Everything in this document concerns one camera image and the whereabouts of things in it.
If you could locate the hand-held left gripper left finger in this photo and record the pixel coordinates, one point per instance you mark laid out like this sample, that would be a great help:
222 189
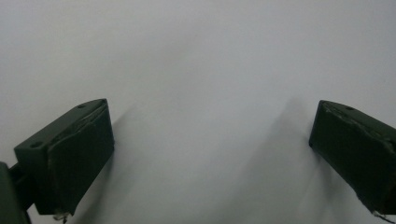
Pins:
71 161

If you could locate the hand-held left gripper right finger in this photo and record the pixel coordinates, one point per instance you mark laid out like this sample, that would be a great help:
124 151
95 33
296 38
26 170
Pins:
355 149

